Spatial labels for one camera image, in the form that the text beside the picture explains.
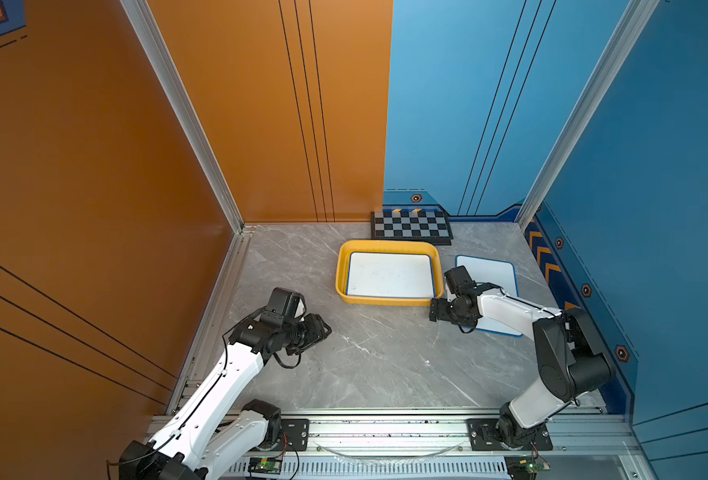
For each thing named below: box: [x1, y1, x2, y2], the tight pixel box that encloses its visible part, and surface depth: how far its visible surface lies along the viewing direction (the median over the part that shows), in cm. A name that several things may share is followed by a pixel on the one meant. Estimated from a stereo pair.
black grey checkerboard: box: [370, 209, 454, 246], surface depth 118 cm
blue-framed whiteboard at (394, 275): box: [346, 252, 436, 298], surface depth 105 cm
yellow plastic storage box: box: [335, 240, 444, 306], surface depth 107 cm
